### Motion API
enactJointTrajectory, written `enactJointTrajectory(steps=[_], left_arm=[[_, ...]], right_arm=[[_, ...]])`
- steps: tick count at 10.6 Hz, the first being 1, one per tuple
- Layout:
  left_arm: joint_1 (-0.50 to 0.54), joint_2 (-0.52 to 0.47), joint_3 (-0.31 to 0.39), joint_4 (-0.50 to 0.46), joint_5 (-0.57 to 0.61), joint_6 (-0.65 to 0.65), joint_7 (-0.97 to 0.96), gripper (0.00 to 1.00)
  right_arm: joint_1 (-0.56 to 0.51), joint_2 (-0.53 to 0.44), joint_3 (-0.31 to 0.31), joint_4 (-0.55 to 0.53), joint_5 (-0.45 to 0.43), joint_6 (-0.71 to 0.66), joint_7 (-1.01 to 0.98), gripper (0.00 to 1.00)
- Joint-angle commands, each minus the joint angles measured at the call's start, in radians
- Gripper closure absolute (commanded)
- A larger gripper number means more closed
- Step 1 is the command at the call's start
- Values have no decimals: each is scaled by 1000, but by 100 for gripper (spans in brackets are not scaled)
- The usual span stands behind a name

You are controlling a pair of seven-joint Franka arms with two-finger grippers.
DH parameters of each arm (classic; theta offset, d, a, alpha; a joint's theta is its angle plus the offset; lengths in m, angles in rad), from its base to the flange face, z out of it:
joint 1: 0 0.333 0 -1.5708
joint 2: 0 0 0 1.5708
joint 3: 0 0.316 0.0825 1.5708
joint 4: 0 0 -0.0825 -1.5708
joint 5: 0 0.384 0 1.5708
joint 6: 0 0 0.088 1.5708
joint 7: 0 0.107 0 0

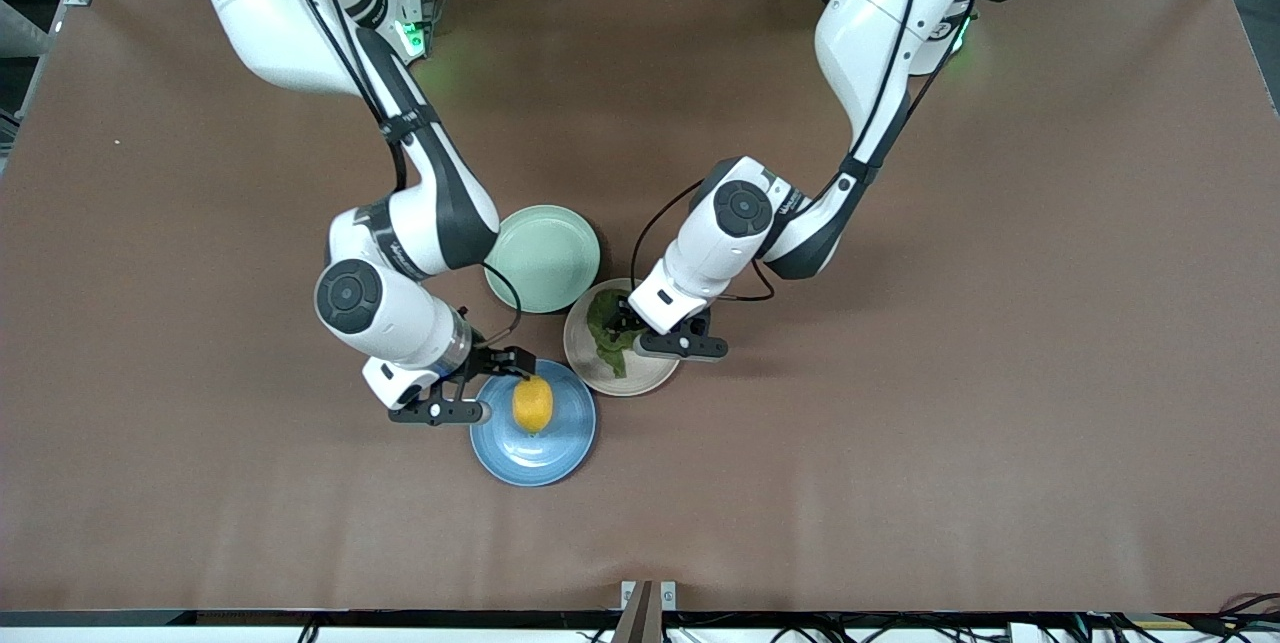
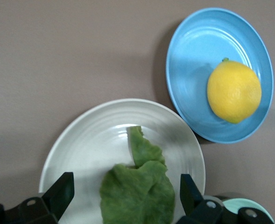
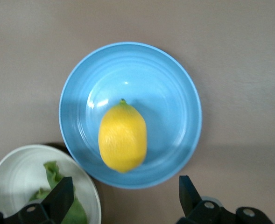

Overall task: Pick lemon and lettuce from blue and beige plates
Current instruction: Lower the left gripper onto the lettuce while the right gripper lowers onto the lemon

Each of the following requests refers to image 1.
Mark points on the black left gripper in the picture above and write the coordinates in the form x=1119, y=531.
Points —
x=627, y=315

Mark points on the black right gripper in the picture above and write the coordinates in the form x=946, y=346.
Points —
x=492, y=359

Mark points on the green lettuce leaf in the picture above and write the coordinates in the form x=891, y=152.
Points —
x=610, y=361

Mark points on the yellow lemon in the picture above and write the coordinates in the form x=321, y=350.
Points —
x=533, y=405

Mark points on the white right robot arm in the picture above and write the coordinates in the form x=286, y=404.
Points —
x=300, y=23

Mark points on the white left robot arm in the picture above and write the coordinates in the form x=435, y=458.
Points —
x=870, y=33

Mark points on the beige plate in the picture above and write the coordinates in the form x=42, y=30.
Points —
x=645, y=375

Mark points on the blue plate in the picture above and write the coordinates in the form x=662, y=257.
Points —
x=530, y=458

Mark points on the light green plate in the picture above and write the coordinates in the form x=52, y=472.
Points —
x=545, y=258

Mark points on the brown table mat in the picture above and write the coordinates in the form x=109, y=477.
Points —
x=1000, y=423

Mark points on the metal table edge bracket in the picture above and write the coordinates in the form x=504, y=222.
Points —
x=648, y=613

